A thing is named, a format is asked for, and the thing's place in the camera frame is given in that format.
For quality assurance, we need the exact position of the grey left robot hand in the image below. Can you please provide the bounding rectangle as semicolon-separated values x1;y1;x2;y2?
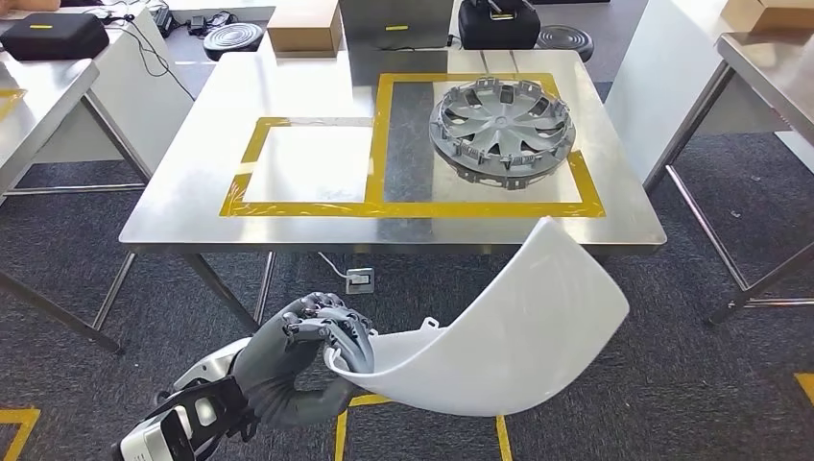
231;291;376;428

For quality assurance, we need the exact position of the white curved plastic panel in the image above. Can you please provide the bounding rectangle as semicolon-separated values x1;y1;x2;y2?
323;216;631;418

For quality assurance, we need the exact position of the steel workbench table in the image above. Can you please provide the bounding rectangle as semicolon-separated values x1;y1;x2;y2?
91;49;668;335

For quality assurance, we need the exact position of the grey floor socket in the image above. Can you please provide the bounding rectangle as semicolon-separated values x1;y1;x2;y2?
345;267;376;295

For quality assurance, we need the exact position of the yellow bench tape outline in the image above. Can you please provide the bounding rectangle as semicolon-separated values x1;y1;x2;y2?
219;71;608;220

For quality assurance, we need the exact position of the white panel table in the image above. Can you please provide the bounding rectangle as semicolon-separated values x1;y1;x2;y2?
0;6;195;182
604;0;814;187

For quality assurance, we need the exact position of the black round stool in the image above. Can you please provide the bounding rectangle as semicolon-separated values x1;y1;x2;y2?
203;22;265;62
537;25;596;63

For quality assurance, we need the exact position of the grey wheel hubcap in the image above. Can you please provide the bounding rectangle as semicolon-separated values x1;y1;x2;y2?
429;76;578;191

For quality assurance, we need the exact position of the brown cardboard box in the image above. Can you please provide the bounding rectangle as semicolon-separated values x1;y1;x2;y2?
267;0;345;59
720;0;814;35

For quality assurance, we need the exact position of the black power adapter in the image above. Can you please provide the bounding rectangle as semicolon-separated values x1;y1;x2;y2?
187;11;240;36
152;5;176;38

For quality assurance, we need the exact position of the grey laptop yellow label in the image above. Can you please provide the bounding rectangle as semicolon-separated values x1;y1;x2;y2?
338;0;456;52

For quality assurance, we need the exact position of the black hard case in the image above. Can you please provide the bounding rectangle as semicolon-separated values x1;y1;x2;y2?
0;12;110;63

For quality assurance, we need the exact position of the black carry bag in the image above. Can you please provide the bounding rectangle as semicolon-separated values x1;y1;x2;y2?
457;0;541;51

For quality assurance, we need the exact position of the white socket cable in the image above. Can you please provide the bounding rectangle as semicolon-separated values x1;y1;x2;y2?
316;251;349;279

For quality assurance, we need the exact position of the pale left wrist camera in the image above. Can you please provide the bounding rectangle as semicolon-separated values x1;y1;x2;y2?
108;376;255;461

